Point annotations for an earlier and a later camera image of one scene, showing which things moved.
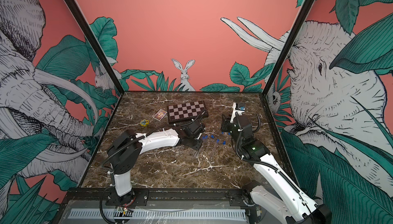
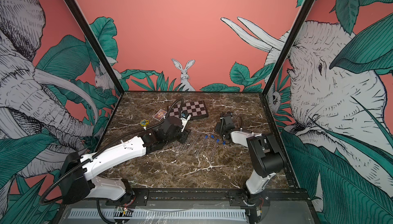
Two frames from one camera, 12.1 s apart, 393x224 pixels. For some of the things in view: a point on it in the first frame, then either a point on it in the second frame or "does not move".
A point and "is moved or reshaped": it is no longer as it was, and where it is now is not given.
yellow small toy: x=144 y=122 does not move
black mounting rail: x=162 y=198 does not move
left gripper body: x=195 y=143 to x=181 y=137
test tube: x=215 y=150 does not move
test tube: x=198 y=153 is moved or reshaped
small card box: x=160 y=114 does not move
